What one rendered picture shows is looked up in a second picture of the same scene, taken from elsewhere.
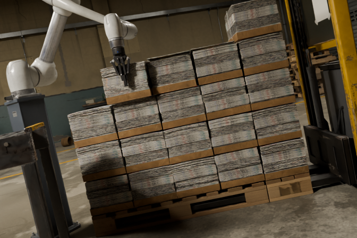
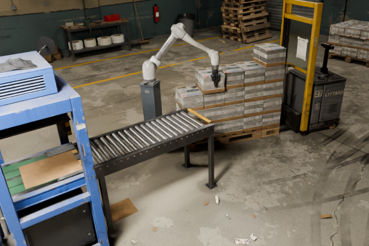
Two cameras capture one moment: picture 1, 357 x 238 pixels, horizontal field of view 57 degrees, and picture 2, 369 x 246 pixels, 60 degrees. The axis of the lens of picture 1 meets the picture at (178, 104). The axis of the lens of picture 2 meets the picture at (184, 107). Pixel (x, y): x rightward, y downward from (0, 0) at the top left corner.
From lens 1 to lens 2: 2.76 m
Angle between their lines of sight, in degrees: 27
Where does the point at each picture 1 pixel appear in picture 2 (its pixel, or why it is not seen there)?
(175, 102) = (232, 93)
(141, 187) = not seen: hidden behind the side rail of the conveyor
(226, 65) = (258, 78)
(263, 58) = (274, 76)
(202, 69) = (247, 79)
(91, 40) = not seen: outside the picture
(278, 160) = (269, 120)
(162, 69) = (229, 78)
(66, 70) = not seen: outside the picture
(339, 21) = (310, 68)
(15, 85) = (150, 76)
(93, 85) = (70, 7)
